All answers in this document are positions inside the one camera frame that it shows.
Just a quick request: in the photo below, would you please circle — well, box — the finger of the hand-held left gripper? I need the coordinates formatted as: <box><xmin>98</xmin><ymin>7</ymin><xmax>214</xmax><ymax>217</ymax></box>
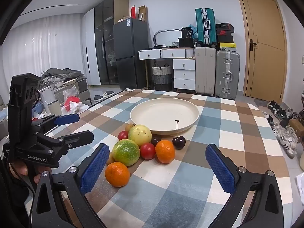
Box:
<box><xmin>47</xmin><ymin>130</ymin><xmax>95</xmax><ymax>150</ymax></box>
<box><xmin>32</xmin><ymin>113</ymin><xmax>80</xmax><ymax>131</ymax></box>

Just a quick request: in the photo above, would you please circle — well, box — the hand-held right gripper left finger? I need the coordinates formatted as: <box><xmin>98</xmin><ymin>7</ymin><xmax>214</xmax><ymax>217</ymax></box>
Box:
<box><xmin>31</xmin><ymin>143</ymin><xmax>111</xmax><ymax>228</ymax></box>

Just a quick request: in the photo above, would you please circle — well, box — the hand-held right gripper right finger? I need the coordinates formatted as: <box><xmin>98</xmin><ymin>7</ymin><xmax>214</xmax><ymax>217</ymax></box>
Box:
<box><xmin>205</xmin><ymin>144</ymin><xmax>284</xmax><ymax>228</ymax></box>

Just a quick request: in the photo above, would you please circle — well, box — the orange mandarin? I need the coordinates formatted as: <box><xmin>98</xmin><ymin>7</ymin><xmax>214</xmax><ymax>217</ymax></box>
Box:
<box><xmin>155</xmin><ymin>140</ymin><xmax>176</xmax><ymax>164</ymax></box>
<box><xmin>105</xmin><ymin>162</ymin><xmax>131</xmax><ymax>187</ymax></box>

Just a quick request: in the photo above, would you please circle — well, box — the green passion fruit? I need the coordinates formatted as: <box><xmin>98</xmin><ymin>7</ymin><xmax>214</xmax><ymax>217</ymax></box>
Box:
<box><xmin>112</xmin><ymin>139</ymin><xmax>141</xmax><ymax>167</ymax></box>

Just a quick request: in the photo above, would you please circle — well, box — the dark cherry with stem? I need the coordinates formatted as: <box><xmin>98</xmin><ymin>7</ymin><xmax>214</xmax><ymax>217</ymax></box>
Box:
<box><xmin>172</xmin><ymin>120</ymin><xmax>187</xmax><ymax>150</ymax></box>

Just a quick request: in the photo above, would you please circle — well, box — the yellow-green passion fruit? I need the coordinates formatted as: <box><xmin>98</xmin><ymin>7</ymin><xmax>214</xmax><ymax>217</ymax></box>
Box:
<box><xmin>128</xmin><ymin>125</ymin><xmax>152</xmax><ymax>147</ymax></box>

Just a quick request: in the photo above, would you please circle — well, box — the cream round plate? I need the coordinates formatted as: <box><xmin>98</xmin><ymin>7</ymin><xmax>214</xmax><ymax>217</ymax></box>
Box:
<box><xmin>130</xmin><ymin>98</ymin><xmax>199</xmax><ymax>135</ymax></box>

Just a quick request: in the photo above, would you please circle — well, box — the person's left hand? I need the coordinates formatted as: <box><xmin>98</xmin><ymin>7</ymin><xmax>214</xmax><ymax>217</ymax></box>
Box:
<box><xmin>9</xmin><ymin>163</ymin><xmax>52</xmax><ymax>185</ymax></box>

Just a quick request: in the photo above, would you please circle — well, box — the white paper cup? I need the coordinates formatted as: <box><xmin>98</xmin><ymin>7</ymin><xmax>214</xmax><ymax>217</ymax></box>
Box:
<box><xmin>47</xmin><ymin>101</ymin><xmax>63</xmax><ymax>117</ymax></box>

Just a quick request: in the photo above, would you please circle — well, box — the red item in bag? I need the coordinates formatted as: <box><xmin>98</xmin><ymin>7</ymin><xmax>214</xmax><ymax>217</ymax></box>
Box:
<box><xmin>65</xmin><ymin>96</ymin><xmax>80</xmax><ymax>111</ymax></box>

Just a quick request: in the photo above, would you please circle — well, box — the clear plastic bag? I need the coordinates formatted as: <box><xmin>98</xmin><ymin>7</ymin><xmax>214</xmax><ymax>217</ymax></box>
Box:
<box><xmin>60</xmin><ymin>85</ymin><xmax>83</xmax><ymax>115</ymax></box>

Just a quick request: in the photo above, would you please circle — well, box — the grey jacket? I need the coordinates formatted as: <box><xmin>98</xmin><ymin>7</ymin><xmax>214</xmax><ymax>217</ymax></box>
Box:
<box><xmin>39</xmin><ymin>68</ymin><xmax>85</xmax><ymax>89</ymax></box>

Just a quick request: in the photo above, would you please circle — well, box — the white wardrobe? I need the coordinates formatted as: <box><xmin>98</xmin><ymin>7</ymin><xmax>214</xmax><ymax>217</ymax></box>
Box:
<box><xmin>81</xmin><ymin>8</ymin><xmax>102</xmax><ymax>86</ymax></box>

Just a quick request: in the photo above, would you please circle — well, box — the row of shoes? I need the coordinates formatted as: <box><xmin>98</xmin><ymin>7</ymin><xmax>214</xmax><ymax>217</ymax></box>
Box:
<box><xmin>261</xmin><ymin>99</ymin><xmax>300</xmax><ymax>159</ymax></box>

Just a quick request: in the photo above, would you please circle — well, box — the white sheer curtain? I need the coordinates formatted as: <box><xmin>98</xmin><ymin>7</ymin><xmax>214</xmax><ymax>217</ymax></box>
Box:
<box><xmin>1</xmin><ymin>16</ymin><xmax>87</xmax><ymax>96</ymax></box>

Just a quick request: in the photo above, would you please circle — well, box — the white paper sheet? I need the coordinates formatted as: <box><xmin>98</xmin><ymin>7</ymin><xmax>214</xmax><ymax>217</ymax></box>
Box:
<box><xmin>294</xmin><ymin>173</ymin><xmax>304</xmax><ymax>206</ymax></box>

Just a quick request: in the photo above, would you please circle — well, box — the dark glass cabinet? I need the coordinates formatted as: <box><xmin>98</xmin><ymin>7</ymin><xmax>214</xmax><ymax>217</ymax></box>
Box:
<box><xmin>94</xmin><ymin>0</ymin><xmax>130</xmax><ymax>86</ymax></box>

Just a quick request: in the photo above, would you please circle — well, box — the dark grey refrigerator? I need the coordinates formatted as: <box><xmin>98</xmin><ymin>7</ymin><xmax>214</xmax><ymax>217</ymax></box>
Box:
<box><xmin>113</xmin><ymin>18</ymin><xmax>150</xmax><ymax>90</ymax></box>

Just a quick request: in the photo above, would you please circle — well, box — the silver suitcase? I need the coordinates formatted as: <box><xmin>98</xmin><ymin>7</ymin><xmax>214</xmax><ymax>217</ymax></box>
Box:
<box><xmin>215</xmin><ymin>50</ymin><xmax>240</xmax><ymax>100</ymax></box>

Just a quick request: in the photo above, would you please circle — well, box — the beige suitcase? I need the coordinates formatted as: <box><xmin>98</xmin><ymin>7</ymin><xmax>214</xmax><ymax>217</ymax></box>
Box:
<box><xmin>194</xmin><ymin>47</ymin><xmax>217</xmax><ymax>96</ymax></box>

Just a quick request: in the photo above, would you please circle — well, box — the white drawer cabinet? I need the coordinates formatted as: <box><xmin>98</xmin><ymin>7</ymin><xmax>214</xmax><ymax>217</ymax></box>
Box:
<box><xmin>173</xmin><ymin>59</ymin><xmax>196</xmax><ymax>91</ymax></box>

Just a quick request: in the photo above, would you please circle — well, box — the woven laundry basket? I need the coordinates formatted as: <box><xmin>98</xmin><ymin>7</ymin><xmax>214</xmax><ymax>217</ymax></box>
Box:
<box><xmin>152</xmin><ymin>63</ymin><xmax>172</xmax><ymax>91</ymax></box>

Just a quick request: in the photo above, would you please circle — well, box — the wooden door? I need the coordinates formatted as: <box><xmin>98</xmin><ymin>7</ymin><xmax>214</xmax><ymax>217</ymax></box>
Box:
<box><xmin>236</xmin><ymin>0</ymin><xmax>287</xmax><ymax>105</ymax></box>

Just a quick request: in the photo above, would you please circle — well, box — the yellow black shoe box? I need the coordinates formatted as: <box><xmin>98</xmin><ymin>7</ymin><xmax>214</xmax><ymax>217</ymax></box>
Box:
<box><xmin>218</xmin><ymin>42</ymin><xmax>237</xmax><ymax>52</ymax></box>

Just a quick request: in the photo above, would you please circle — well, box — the plain black shoe box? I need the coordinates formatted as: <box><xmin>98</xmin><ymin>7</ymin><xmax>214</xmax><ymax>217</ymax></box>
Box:
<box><xmin>217</xmin><ymin>35</ymin><xmax>234</xmax><ymax>44</ymax></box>

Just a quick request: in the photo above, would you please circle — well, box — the brown cardboard box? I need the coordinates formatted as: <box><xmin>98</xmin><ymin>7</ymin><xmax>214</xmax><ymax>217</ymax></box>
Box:
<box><xmin>138</xmin><ymin>5</ymin><xmax>149</xmax><ymax>22</ymax></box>

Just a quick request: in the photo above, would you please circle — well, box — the black storage box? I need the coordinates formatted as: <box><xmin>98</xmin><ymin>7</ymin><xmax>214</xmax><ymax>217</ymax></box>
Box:
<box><xmin>178</xmin><ymin>37</ymin><xmax>196</xmax><ymax>48</ymax></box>

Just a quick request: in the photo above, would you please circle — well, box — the black tub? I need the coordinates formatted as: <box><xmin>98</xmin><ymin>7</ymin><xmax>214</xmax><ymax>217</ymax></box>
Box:
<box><xmin>181</xmin><ymin>27</ymin><xmax>193</xmax><ymax>39</ymax></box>

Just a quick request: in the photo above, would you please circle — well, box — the teal suitcase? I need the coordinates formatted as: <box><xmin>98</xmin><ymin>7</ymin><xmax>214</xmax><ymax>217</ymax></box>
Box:
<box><xmin>195</xmin><ymin>8</ymin><xmax>217</xmax><ymax>46</ymax></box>

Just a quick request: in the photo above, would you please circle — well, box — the black shoe box red stripe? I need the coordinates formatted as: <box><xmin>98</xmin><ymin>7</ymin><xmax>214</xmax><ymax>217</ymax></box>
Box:
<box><xmin>216</xmin><ymin>23</ymin><xmax>235</xmax><ymax>31</ymax></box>

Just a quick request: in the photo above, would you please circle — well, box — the oval metal frame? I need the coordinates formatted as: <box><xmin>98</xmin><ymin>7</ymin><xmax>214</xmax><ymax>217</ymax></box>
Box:
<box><xmin>153</xmin><ymin>29</ymin><xmax>182</xmax><ymax>47</ymax></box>

